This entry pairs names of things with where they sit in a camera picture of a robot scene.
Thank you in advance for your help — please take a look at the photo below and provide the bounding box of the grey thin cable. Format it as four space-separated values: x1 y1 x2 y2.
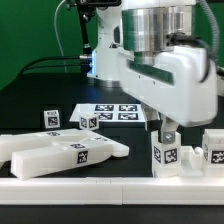
54 0 69 74

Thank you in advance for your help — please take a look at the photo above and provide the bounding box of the small white tagged nut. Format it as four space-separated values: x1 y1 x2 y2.
44 110 60 128

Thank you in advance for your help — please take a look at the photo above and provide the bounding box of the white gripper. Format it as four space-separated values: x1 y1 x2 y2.
119 46 218 144

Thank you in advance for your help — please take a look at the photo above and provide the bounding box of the white chair seat part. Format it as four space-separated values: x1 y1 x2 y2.
181 146 203 177

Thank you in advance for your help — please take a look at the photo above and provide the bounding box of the small white tagged cube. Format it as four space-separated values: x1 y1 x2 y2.
79 113 99 130

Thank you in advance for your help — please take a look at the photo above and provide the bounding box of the white marker sheet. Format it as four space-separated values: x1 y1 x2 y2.
70 103 145 122

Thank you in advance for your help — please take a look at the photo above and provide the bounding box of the white front fence bar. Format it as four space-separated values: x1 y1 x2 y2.
0 177 224 205

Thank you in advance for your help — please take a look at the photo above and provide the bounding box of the black cable bundle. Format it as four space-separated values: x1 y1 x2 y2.
16 55 93 79

